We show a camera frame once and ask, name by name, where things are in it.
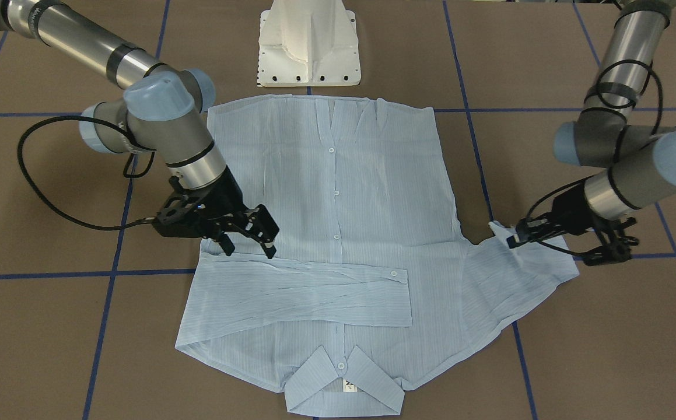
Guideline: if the light blue button shirt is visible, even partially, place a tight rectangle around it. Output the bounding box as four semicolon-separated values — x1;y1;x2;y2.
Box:
175;95;579;418

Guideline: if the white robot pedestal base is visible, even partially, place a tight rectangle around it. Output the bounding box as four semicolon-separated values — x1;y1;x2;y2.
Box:
256;1;362;88

